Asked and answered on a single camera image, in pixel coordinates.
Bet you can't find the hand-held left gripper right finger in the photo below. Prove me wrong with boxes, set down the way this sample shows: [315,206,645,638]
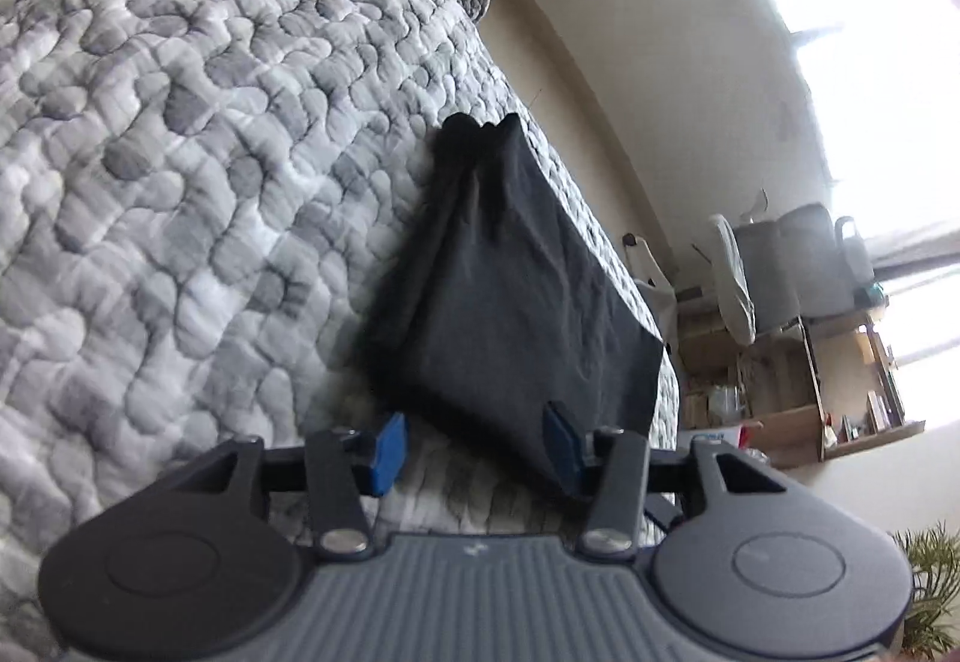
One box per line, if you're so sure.
[541,401,792,556]

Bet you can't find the green potted plant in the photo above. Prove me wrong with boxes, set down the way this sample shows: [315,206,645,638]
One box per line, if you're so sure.
[892,523,960,659]

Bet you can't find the wooden desk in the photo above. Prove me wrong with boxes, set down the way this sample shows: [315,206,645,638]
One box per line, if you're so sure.
[675,309,927,468]

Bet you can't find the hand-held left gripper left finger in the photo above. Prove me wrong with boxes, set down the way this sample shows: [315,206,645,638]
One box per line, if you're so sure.
[157,412,410,556]

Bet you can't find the black t-shirt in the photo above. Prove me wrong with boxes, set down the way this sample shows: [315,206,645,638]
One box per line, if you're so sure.
[352,112,667,498]

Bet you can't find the grey quilted blanket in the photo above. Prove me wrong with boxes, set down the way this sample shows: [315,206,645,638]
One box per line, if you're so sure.
[0,0,680,662]

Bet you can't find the grey office chair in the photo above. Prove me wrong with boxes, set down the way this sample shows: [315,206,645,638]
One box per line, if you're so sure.
[622,204,878,348]

